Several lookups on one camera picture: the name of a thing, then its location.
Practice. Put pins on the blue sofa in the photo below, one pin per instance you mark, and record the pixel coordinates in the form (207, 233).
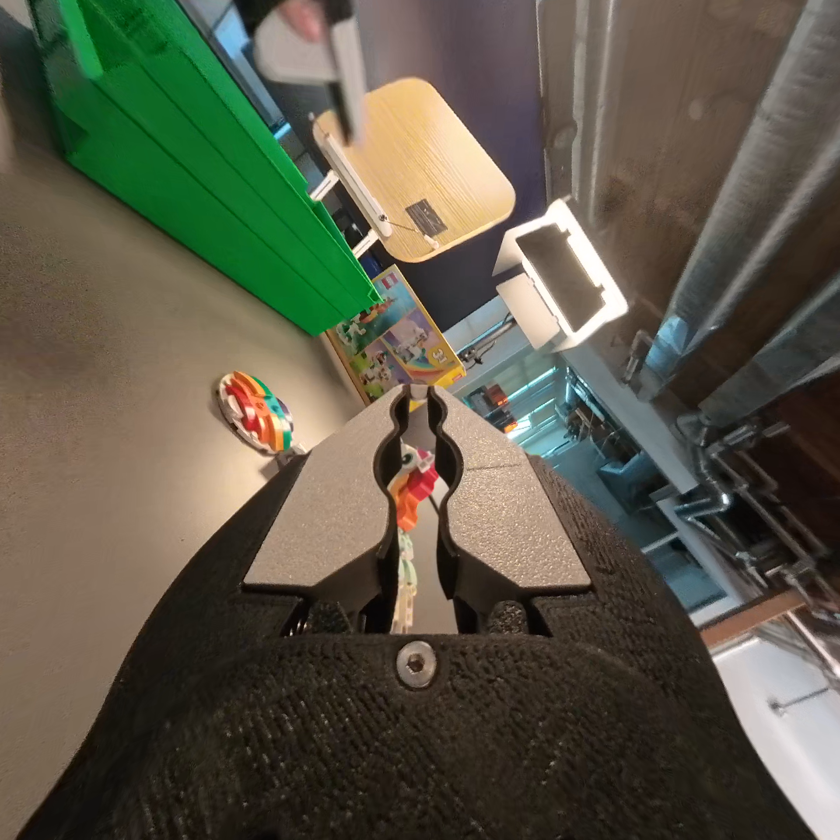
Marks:
(623, 482)

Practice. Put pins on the silver ventilation duct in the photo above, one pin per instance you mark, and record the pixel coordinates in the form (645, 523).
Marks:
(754, 197)

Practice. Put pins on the person's left hand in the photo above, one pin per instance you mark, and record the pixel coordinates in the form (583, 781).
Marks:
(302, 16)

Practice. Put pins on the orange lit screen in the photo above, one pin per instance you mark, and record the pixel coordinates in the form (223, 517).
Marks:
(497, 396)

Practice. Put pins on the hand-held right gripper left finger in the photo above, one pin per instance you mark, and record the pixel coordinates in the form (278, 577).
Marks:
(321, 525)

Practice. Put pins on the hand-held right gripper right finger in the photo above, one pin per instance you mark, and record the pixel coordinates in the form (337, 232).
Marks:
(518, 525)

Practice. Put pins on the yellow lego set box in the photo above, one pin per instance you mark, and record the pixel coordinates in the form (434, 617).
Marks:
(394, 341)

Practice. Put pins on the metal ceiling pipes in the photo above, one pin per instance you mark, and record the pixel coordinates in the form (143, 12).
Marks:
(741, 459)

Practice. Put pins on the round rainbow lego build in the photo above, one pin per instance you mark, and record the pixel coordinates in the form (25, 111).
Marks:
(253, 410)

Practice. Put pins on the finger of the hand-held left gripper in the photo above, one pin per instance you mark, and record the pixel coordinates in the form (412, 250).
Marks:
(349, 65)

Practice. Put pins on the green plastic bin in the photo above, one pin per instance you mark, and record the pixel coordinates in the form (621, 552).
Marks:
(197, 164)

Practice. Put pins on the white lego unicorn figure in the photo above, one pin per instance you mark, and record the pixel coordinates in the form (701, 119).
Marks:
(410, 489)

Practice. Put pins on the white ceiling light fixture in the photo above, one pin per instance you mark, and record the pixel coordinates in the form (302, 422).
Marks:
(525, 308)

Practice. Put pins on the light wooden panel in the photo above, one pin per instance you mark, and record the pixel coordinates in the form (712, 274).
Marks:
(426, 157)

